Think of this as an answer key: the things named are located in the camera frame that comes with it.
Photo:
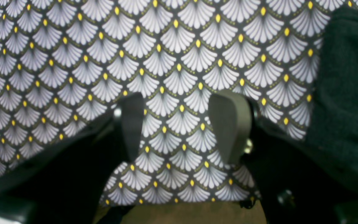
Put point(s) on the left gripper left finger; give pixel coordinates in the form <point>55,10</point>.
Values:
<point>128,122</point>

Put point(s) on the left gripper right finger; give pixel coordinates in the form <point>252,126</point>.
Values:
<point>231,117</point>

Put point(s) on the dark grey T-shirt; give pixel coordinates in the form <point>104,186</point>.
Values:
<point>332,138</point>

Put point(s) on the fan-patterned table cloth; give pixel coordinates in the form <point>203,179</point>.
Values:
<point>64,62</point>

